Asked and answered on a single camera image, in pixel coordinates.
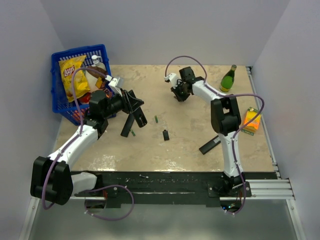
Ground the yellow Lays chips bag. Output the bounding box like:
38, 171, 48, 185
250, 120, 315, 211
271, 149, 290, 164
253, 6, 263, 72
58, 55, 90, 103

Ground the brown and white pouch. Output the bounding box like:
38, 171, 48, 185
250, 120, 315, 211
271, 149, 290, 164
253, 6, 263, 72
85, 66, 108, 92

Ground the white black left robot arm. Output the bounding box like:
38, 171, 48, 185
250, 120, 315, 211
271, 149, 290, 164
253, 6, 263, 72
30, 89, 147, 205

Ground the blue plastic basket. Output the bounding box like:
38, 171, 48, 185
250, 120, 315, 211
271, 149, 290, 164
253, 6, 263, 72
51, 44, 111, 126

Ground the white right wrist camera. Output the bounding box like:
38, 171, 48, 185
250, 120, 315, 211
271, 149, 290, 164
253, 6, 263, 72
164, 73, 179, 88

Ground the aluminium frame rail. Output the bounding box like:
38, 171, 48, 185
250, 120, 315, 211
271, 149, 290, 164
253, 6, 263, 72
248, 179, 295, 200

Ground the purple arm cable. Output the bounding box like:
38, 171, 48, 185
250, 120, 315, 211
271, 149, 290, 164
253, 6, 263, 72
41, 67, 108, 210
164, 55, 266, 181

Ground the black battery cover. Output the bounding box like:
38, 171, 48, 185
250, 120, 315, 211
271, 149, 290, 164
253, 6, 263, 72
162, 129, 170, 141

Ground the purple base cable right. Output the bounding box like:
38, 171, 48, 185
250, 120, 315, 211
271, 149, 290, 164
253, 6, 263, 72
223, 172, 251, 216

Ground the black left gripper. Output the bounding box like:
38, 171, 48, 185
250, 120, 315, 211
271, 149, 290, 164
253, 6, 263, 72
102, 88, 144, 119

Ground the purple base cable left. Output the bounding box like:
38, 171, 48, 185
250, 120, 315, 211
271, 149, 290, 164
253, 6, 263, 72
84, 184, 136, 222

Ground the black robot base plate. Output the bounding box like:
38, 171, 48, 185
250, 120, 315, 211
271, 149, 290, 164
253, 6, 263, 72
76, 171, 276, 208

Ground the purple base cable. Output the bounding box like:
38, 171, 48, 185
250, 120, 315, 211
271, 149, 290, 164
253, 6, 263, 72
223, 172, 251, 216
84, 184, 136, 222

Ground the green glass bottle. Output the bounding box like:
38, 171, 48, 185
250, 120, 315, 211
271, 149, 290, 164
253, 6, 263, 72
220, 64, 237, 92

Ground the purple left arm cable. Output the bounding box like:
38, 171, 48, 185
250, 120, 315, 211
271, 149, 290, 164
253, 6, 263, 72
41, 67, 108, 210

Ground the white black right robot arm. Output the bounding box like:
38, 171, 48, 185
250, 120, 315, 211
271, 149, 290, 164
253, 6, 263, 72
164, 67, 245, 197

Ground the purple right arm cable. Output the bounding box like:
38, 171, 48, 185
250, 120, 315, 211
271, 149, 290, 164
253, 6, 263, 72
164, 55, 266, 181

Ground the white pump soap bottle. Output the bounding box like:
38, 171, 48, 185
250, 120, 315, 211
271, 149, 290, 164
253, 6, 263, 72
91, 54, 107, 71

